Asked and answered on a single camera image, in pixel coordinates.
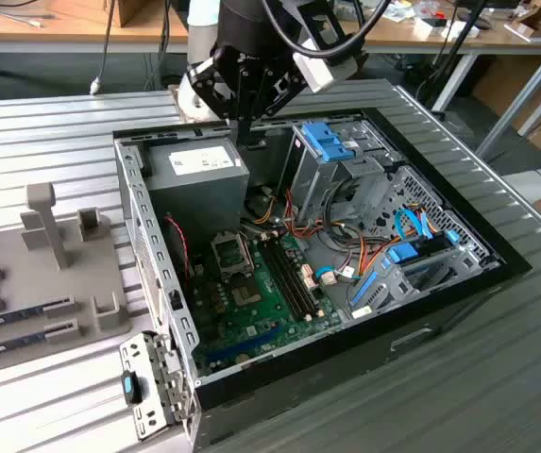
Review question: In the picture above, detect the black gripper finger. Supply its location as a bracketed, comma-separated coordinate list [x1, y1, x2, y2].
[241, 65, 308, 143]
[188, 49, 242, 143]

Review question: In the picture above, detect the CPU socket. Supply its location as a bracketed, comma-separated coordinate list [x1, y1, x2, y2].
[228, 277, 265, 309]

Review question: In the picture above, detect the blue drive latch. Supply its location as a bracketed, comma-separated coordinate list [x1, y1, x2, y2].
[300, 121, 362, 162]

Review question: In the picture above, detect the grey metal drive cage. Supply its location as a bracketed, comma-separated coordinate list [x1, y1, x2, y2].
[279, 120, 406, 228]

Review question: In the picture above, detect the grey power supply unit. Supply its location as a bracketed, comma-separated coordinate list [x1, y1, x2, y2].
[144, 136, 251, 247]

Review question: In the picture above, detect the brown wooden box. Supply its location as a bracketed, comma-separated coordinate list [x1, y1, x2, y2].
[45, 0, 147, 28]

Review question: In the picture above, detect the black case fan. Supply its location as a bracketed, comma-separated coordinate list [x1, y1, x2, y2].
[162, 211, 194, 287]

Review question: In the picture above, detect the black RAM slot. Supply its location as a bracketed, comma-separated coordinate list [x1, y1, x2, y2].
[268, 236, 323, 316]
[258, 239, 309, 320]

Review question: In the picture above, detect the black tripod pole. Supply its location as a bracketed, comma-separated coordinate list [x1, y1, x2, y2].
[415, 0, 491, 119]

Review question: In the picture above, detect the blue disk carrier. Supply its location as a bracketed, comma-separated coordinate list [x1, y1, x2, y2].
[385, 243, 421, 264]

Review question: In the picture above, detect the green motherboard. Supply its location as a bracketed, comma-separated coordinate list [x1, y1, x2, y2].
[187, 230, 346, 378]

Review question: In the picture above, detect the white paper box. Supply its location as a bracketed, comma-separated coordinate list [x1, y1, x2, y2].
[413, 17, 482, 40]

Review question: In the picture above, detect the grey lower disk bay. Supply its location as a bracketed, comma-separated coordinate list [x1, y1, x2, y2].
[345, 249, 491, 323]

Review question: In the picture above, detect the perforated metal disk bay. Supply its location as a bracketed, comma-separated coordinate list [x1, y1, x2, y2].
[362, 164, 505, 284]

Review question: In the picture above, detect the blue expansion slot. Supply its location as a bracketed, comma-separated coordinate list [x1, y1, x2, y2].
[205, 324, 284, 367]

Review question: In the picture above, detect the grey parts rack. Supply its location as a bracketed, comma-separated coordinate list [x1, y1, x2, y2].
[0, 181, 134, 378]

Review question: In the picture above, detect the small open cardboard box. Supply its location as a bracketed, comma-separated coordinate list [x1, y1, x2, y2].
[510, 2, 541, 30]

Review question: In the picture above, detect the black PC case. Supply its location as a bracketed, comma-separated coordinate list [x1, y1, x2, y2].
[111, 107, 533, 453]

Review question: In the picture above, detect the blue RAM stick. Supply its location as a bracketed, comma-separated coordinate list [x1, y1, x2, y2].
[0, 329, 49, 363]
[0, 301, 47, 330]

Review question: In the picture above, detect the black blue latch knob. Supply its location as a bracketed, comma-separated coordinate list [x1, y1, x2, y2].
[121, 369, 145, 407]

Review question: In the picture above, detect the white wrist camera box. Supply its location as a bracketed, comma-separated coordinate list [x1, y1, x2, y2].
[292, 46, 362, 94]

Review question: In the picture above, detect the black camera bracket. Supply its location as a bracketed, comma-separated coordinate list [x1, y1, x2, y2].
[293, 0, 371, 81]

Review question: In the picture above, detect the yellow black wire bundle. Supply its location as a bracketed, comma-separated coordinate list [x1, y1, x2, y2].
[249, 205, 283, 227]

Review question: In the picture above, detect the thin cable with pale plug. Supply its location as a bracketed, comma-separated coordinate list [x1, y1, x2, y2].
[89, 0, 115, 95]

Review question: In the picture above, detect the red fan wire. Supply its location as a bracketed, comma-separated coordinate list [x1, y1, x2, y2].
[163, 214, 193, 282]

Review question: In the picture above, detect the red orange wire bundle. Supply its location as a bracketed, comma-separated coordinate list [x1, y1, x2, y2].
[284, 187, 392, 280]

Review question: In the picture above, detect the white plug blue wire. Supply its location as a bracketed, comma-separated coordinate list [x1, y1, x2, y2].
[315, 265, 338, 288]

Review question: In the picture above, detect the light blue disk wire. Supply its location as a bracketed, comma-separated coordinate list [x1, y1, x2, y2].
[393, 206, 437, 241]

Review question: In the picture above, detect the blue bay rail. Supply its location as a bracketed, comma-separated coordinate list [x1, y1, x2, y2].
[348, 271, 380, 309]

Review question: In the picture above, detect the aluminium profile frame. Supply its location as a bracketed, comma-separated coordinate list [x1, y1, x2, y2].
[475, 63, 541, 161]

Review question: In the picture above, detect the metal expansion bracket cover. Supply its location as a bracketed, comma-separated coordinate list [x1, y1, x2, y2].
[118, 329, 201, 443]

